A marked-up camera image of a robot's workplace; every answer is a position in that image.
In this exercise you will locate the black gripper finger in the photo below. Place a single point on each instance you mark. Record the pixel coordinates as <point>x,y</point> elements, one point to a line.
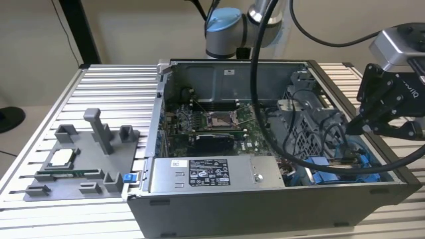
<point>412,130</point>
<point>368,82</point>

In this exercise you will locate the hard disk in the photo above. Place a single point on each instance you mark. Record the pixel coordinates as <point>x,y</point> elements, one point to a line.
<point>318,163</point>

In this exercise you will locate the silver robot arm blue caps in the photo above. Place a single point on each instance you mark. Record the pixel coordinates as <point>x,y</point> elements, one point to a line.
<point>223,37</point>

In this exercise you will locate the blue disk carrier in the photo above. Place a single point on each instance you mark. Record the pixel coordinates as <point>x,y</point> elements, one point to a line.
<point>326,178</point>

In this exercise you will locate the black RAM slot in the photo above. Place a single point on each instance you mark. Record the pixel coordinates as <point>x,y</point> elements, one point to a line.
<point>216,107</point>
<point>216,101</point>

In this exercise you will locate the green motherboard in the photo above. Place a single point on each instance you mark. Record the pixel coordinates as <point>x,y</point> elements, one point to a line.
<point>247,139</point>

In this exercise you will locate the CPU socket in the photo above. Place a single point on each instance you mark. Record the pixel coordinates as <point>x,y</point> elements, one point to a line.
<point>219,122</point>

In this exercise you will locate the thin metal locking lever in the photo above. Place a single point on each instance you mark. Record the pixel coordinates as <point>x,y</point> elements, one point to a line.
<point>202,105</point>

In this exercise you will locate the black graphics card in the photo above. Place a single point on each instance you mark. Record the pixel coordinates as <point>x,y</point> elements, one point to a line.
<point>214,142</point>

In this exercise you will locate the dark grey PC case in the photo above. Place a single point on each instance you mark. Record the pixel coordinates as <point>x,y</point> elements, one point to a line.
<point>266,214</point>

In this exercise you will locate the silver power supply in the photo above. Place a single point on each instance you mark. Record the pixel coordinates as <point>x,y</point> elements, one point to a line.
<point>166,179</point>

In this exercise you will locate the blue case latch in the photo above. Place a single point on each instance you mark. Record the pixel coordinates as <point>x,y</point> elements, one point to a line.
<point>128,178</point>

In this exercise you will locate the grey parts rack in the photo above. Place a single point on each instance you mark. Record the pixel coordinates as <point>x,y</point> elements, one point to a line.
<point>83,149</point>

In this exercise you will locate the green RAM stick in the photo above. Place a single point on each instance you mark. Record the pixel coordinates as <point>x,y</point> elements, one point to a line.
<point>76,174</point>

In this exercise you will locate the silver CPU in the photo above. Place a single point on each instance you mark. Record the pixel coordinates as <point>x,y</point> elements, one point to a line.
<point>62,158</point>

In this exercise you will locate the black round stand base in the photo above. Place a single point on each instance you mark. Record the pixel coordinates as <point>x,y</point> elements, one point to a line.
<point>11,119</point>

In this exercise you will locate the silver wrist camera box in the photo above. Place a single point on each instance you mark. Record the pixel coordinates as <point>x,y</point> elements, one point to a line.
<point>392,49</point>

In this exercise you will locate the black frame post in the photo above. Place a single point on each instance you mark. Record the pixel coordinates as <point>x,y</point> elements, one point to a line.
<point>82,32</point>

